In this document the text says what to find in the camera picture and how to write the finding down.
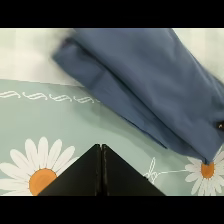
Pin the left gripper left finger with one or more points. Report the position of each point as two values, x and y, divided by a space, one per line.
80 176

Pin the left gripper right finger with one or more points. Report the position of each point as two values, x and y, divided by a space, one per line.
125 178

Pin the blue garment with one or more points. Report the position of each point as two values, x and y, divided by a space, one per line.
150 83

